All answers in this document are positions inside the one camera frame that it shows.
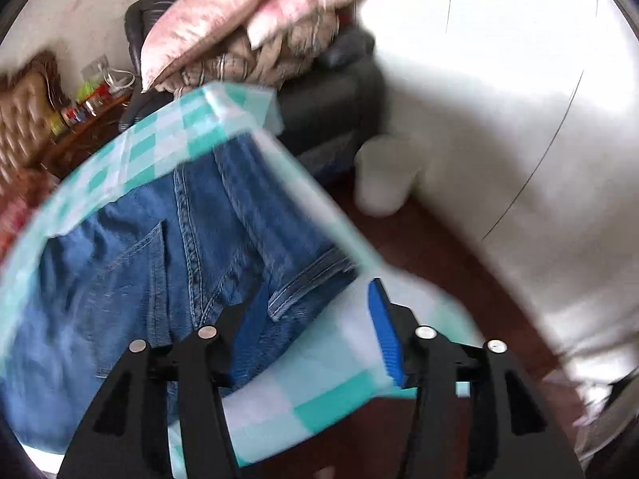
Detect red patterned bedding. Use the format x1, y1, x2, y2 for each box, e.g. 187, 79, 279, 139
0, 170, 53, 263

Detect black leather chair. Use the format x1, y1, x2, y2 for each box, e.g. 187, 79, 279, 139
120, 0, 387, 185

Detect dark wooden nightstand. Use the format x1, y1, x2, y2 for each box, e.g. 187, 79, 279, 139
40, 90, 135, 180

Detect brown plaid cloth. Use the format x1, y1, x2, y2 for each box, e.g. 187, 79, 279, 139
172, 10, 343, 98

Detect blue denim pants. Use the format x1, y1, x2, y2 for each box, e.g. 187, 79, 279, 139
0, 135, 360, 455

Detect white plastic bucket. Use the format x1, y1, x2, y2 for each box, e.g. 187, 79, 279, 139
353, 135, 423, 216

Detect pink velvet pillow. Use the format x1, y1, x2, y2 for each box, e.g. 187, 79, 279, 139
141, 0, 383, 93

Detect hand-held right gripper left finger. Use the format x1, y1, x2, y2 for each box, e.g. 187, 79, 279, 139
59, 287, 273, 479

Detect cluster of colourful bottles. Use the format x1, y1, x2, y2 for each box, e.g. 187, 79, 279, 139
50, 80, 111, 135

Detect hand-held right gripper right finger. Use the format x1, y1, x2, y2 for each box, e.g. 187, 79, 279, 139
367, 278, 586, 479

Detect white wardrobe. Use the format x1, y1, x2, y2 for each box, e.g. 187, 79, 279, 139
359, 0, 639, 410

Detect white charger cable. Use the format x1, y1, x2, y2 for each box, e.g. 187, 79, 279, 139
82, 55, 137, 97

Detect teal white checked cloth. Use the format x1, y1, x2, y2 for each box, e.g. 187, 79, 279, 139
0, 82, 485, 479

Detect brown tufted headboard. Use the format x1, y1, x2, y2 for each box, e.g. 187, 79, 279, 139
0, 50, 65, 180

